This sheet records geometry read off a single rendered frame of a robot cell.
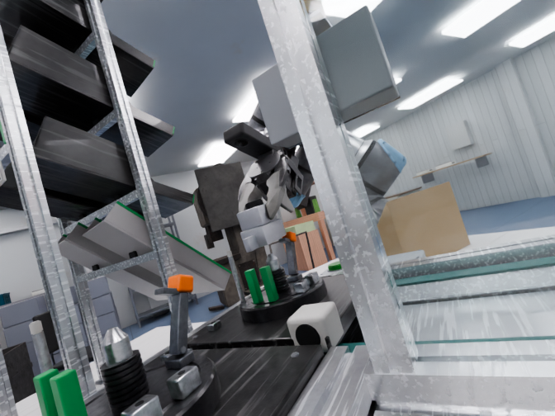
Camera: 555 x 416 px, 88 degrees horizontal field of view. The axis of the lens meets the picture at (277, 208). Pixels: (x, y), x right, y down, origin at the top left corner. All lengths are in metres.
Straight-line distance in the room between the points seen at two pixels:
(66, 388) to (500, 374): 0.28
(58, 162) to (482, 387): 0.59
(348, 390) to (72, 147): 0.54
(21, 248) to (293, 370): 6.77
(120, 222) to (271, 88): 0.39
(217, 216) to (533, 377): 4.54
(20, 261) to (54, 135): 6.37
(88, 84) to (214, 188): 4.16
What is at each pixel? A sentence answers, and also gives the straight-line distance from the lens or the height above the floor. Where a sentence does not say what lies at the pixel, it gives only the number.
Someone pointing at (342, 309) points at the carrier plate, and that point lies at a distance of 0.38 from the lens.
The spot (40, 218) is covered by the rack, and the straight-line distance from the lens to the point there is 0.50.
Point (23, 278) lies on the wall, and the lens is 6.91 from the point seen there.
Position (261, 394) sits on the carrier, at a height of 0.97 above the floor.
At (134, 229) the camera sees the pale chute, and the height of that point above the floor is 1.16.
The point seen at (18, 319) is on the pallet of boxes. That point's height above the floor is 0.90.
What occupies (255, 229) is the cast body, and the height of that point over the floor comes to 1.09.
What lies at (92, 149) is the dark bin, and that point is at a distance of 0.61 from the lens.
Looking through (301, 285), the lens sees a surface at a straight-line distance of 0.42.
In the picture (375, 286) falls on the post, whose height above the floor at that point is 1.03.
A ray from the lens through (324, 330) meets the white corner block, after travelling 0.32.
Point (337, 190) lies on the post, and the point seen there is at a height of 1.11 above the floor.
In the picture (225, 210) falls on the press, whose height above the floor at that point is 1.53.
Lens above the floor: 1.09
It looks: 3 degrees up
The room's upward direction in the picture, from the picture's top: 17 degrees counter-clockwise
